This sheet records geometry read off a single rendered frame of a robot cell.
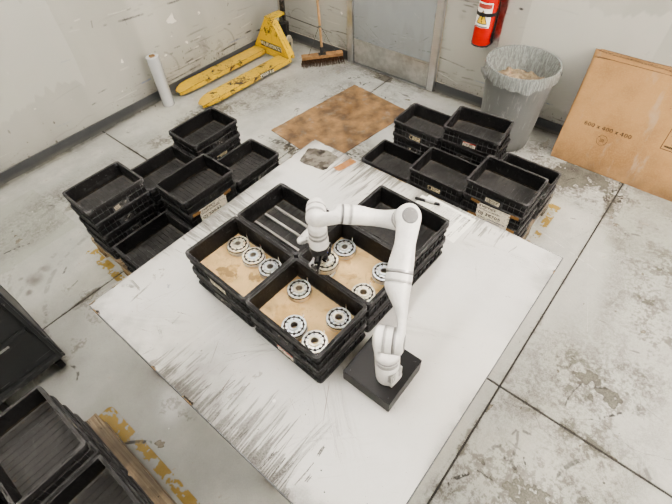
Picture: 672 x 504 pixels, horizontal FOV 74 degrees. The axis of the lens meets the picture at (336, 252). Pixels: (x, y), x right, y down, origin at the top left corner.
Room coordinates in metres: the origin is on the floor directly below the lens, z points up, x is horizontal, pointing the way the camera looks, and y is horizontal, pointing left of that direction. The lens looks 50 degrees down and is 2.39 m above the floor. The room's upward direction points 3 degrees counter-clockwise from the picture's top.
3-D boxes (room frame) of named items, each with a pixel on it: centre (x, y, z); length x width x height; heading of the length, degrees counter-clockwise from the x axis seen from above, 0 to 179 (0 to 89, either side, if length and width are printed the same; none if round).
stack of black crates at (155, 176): (2.47, 1.16, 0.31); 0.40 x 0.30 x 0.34; 138
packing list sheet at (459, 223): (1.64, -0.55, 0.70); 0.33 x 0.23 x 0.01; 48
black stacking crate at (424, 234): (1.42, -0.28, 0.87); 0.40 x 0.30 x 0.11; 47
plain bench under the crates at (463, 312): (1.26, 0.03, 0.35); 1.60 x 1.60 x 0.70; 48
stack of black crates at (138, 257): (1.90, 1.13, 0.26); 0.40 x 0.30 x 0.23; 138
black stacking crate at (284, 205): (1.47, 0.21, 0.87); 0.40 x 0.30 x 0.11; 47
